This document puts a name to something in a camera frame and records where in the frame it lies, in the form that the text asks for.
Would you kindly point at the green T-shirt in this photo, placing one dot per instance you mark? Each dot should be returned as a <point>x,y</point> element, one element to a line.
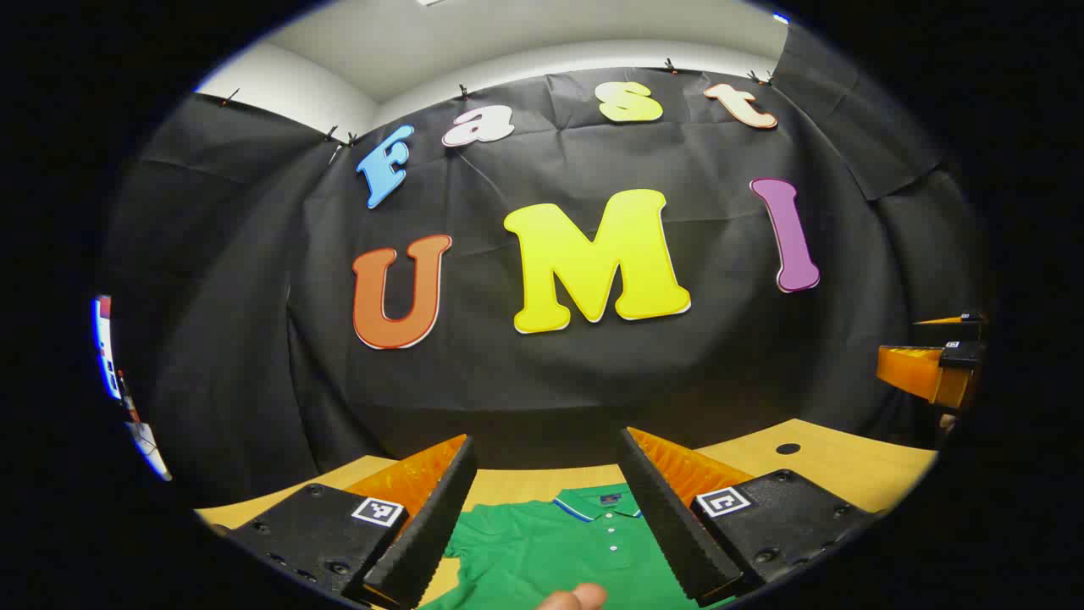
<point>542,551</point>

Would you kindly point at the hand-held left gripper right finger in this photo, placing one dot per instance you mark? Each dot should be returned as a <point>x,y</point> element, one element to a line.
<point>669,517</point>

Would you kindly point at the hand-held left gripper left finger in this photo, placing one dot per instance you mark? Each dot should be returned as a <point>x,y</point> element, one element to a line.
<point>423,525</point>

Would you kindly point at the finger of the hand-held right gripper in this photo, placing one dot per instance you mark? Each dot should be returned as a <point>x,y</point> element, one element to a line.
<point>953,321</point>
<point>919,373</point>

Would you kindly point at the black backdrop cloth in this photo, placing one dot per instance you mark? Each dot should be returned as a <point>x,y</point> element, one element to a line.
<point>720,356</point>

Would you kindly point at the blue white red banner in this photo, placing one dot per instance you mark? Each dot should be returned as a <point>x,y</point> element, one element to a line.
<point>106,347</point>

